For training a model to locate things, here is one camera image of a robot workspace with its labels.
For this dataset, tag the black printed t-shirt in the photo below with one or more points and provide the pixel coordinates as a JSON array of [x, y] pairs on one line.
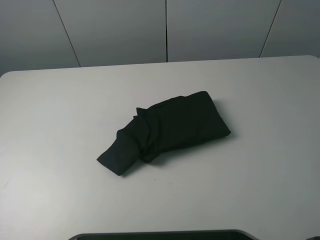
[[177, 123]]

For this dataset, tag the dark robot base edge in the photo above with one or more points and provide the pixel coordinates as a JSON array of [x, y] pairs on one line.
[[168, 235]]

